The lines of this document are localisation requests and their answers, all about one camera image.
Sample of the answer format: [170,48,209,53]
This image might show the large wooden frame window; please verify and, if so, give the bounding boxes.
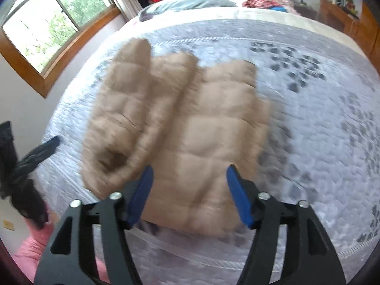
[0,0,122,98]

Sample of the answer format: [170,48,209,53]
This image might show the grey pillow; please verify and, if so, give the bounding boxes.
[139,0,238,21]

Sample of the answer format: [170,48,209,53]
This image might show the green potted plant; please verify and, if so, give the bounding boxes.
[341,0,358,14]

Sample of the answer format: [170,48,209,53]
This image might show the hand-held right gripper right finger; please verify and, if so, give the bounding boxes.
[226,164,347,285]

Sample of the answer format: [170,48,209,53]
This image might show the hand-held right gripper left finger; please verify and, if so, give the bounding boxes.
[33,166,155,285]

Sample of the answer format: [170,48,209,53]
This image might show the cream blanket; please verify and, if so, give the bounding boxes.
[138,6,366,57]

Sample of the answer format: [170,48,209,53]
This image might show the grey quilted bedspread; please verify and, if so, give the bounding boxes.
[38,18,380,285]

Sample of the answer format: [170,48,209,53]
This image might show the wooden wardrobe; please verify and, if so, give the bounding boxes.
[353,0,380,75]

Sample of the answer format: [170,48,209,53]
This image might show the dark nightstand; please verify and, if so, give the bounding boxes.
[294,1,318,19]

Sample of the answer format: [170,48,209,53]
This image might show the tan quilted jacket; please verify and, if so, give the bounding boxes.
[81,38,271,238]

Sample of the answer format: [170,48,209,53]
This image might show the red plaid cloth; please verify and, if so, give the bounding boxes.
[242,0,278,9]

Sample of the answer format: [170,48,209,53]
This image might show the wooden desk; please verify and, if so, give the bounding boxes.
[319,0,366,39]

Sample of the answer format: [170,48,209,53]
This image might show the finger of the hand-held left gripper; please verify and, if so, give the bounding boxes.
[16,136,61,174]

